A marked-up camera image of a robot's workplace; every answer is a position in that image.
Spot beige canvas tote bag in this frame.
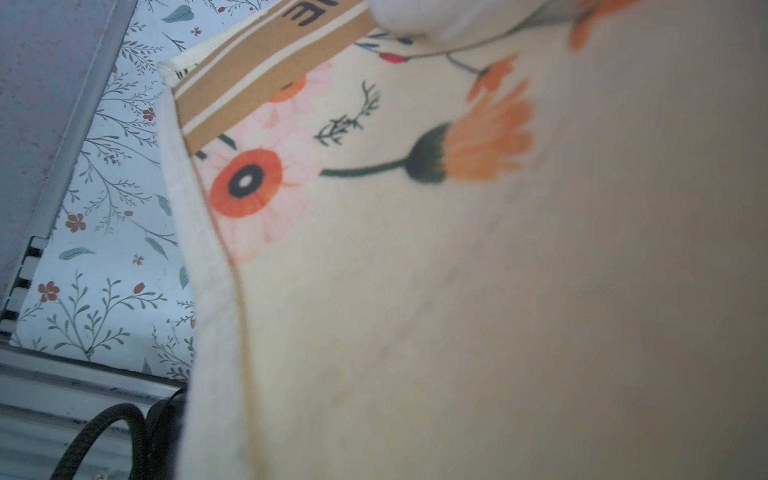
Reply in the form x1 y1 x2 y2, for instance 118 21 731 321
157 1 767 479

